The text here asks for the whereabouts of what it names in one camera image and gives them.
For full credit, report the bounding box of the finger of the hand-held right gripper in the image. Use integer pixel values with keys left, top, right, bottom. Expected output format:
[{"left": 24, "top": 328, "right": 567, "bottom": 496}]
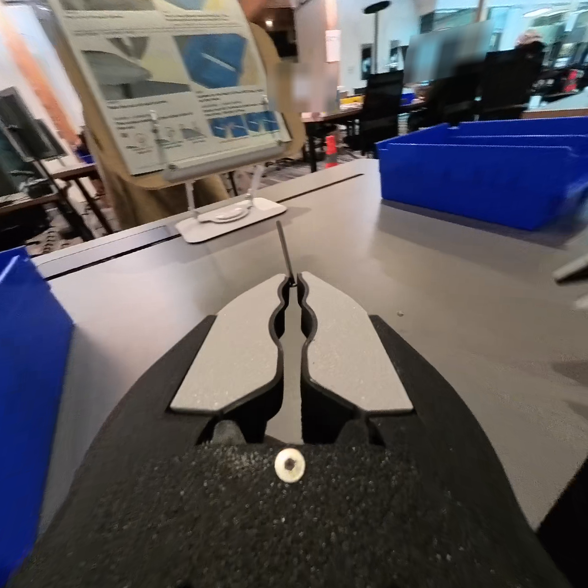
[{"left": 553, "top": 255, "right": 588, "bottom": 284}]

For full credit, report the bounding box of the wooden office desk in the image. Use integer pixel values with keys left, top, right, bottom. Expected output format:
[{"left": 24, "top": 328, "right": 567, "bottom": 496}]
[
  {"left": 0, "top": 163, "right": 115, "bottom": 239},
  {"left": 301, "top": 99, "right": 428, "bottom": 173}
]

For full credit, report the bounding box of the blue plastic shelf bin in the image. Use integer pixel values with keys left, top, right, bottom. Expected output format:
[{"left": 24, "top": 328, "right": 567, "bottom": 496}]
[{"left": 374, "top": 117, "right": 588, "bottom": 232}]

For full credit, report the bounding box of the black tilted screen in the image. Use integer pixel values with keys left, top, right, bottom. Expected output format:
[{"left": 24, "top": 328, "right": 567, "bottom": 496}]
[{"left": 0, "top": 86, "right": 70, "bottom": 161}]

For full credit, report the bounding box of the printed instruction sheet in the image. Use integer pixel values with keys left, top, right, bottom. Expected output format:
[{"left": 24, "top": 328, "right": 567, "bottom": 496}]
[{"left": 48, "top": 0, "right": 293, "bottom": 176}]

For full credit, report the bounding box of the long metal bolt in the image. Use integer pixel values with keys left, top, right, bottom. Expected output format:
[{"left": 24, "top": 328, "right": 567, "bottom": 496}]
[{"left": 275, "top": 220, "right": 297, "bottom": 285}]

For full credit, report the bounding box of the black floor lamp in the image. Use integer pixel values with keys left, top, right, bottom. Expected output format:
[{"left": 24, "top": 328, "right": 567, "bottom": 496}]
[{"left": 363, "top": 1, "right": 392, "bottom": 76}]

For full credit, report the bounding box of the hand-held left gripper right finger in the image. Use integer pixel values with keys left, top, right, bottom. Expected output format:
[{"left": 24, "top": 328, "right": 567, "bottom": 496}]
[{"left": 296, "top": 271, "right": 414, "bottom": 444}]

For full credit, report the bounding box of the blue plastic divided bin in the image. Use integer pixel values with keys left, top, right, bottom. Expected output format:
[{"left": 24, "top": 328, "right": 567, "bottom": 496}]
[{"left": 0, "top": 246, "right": 75, "bottom": 575}]

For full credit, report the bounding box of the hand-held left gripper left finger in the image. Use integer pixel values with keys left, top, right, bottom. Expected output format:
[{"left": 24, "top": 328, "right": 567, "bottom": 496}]
[{"left": 170, "top": 274, "right": 289, "bottom": 444}]

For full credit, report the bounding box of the brown cloth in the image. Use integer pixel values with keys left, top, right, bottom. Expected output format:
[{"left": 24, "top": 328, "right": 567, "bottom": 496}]
[{"left": 76, "top": 92, "right": 258, "bottom": 230}]

